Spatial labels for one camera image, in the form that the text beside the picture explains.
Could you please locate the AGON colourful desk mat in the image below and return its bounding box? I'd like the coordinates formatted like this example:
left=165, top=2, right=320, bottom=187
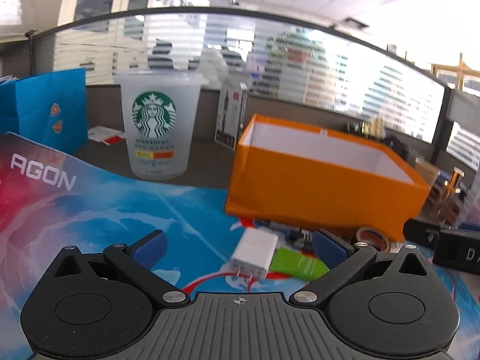
left=1, top=133, right=479, bottom=359

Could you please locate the white USB charger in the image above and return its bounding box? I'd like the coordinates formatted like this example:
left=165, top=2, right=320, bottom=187
left=226, top=227, right=278, bottom=292

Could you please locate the orange cardboard box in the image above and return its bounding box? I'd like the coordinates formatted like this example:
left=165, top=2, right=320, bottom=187
left=224, top=114, right=431, bottom=242

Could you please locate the brown tape roll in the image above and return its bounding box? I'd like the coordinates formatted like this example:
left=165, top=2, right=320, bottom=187
left=355, top=227, right=391, bottom=253

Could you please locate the blue paper bag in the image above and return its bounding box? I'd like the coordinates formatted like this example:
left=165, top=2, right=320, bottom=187
left=1, top=68, right=88, bottom=154

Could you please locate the black mesh desk organizer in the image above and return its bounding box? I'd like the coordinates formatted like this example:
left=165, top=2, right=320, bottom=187
left=340, top=122, right=416, bottom=167

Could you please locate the yellow building block plate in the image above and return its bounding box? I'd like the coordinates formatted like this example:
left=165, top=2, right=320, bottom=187
left=361, top=116, right=386, bottom=139

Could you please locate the red white card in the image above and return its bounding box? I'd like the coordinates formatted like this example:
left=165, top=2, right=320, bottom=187
left=88, top=126, right=125, bottom=146

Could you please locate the blue black marker pen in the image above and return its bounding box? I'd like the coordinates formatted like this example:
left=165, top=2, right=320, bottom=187
left=259, top=220, right=313, bottom=254

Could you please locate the grey tall product box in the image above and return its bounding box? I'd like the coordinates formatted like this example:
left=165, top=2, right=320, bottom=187
left=215, top=78, right=249, bottom=150

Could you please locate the Starbucks plastic cup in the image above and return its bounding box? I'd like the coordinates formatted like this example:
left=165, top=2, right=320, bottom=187
left=114, top=71, right=207, bottom=181

